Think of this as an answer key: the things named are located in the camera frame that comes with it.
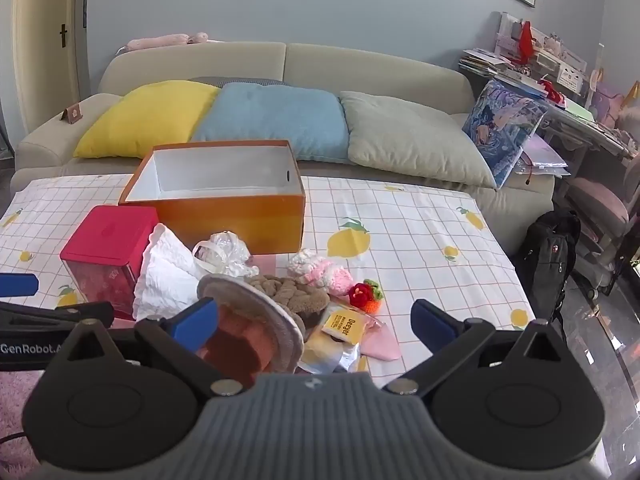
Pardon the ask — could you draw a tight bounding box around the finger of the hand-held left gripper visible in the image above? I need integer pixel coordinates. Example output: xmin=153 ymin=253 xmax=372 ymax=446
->
xmin=0 ymin=301 xmax=115 ymax=333
xmin=0 ymin=274 xmax=40 ymax=297

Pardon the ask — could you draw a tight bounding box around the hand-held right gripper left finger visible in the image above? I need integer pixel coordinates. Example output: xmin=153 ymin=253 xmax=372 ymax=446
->
xmin=45 ymin=297 xmax=243 ymax=398

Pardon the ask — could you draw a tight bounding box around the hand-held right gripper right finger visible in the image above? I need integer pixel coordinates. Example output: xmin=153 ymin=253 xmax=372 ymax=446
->
xmin=382 ymin=299 xmax=566 ymax=396

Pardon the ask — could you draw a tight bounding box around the white plastic wrapper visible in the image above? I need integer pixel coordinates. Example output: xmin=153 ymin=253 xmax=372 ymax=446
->
xmin=132 ymin=223 xmax=206 ymax=321

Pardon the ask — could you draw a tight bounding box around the clear plastic bag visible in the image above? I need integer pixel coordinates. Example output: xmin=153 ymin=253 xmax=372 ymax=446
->
xmin=192 ymin=230 xmax=260 ymax=278

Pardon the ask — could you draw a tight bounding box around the yellow silver snack packet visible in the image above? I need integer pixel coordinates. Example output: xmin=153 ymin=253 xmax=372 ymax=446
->
xmin=300 ymin=305 xmax=376 ymax=374

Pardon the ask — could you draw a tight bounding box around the orange cardboard box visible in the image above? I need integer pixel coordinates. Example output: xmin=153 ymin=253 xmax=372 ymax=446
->
xmin=118 ymin=140 xmax=306 ymax=256

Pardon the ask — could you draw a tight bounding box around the pink soft pad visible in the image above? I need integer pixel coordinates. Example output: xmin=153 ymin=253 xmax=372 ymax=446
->
xmin=360 ymin=322 xmax=402 ymax=361

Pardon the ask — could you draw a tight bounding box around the pink fluffy rug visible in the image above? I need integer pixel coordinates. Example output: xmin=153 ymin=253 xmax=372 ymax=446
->
xmin=0 ymin=370 xmax=51 ymax=466

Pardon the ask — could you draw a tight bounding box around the red orange crochet strawberry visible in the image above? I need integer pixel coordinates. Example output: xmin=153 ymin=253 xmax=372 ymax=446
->
xmin=348 ymin=279 xmax=385 ymax=316

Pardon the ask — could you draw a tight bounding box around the lemon print checked tablecloth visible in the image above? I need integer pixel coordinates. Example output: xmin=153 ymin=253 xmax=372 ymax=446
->
xmin=0 ymin=175 xmax=537 ymax=376

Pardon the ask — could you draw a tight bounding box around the red tin box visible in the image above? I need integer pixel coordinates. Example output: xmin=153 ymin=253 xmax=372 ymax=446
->
xmin=60 ymin=205 xmax=160 ymax=321

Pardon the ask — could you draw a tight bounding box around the brown knitted hat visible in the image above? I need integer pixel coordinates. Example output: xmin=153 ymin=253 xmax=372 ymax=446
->
xmin=243 ymin=275 xmax=331 ymax=331

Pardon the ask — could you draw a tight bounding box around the pink white knitted item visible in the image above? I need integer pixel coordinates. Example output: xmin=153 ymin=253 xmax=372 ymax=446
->
xmin=287 ymin=249 xmax=355 ymax=296

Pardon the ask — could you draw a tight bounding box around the black backpack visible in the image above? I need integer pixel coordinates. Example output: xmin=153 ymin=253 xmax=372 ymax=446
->
xmin=515 ymin=210 xmax=583 ymax=333

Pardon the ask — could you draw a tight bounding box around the grey-green pillow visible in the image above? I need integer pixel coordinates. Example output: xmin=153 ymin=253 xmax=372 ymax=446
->
xmin=340 ymin=91 xmax=496 ymax=189

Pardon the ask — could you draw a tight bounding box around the clear plastic document sleeve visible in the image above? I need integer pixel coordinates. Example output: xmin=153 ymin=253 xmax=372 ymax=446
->
xmin=520 ymin=137 xmax=571 ymax=177

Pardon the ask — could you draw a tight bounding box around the pink desk chair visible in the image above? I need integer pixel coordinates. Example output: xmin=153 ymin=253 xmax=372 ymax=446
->
xmin=570 ymin=175 xmax=632 ymax=293

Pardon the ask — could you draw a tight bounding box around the printed cartoon pillow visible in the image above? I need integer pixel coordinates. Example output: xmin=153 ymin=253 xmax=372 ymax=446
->
xmin=462 ymin=79 xmax=548 ymax=190

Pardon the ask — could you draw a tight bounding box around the yellow pillow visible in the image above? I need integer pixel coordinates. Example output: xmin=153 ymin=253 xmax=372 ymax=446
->
xmin=73 ymin=80 xmax=221 ymax=159

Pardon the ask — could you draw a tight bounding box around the light blue pillow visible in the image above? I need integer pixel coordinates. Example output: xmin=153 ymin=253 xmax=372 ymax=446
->
xmin=191 ymin=82 xmax=351 ymax=163

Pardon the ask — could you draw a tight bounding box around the cluttered grey desk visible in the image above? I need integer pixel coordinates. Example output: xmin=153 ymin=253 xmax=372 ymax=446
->
xmin=540 ymin=102 xmax=640 ymax=161

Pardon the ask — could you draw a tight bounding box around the cream door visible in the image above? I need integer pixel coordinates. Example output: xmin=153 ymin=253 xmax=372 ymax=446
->
xmin=14 ymin=0 xmax=87 ymax=108

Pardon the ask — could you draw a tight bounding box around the stack of books and papers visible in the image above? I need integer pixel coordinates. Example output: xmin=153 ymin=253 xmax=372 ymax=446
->
xmin=459 ymin=47 xmax=512 ymax=79

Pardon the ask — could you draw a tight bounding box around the beige fabric sofa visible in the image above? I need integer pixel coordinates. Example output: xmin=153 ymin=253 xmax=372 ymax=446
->
xmin=10 ymin=40 xmax=556 ymax=211

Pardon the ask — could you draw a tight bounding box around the pink plush toy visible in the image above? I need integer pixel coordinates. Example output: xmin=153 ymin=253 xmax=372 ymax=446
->
xmin=117 ymin=32 xmax=211 ymax=54

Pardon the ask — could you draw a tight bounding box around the red hanging ornament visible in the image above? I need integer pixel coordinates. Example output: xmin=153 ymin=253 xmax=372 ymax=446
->
xmin=517 ymin=20 xmax=537 ymax=66

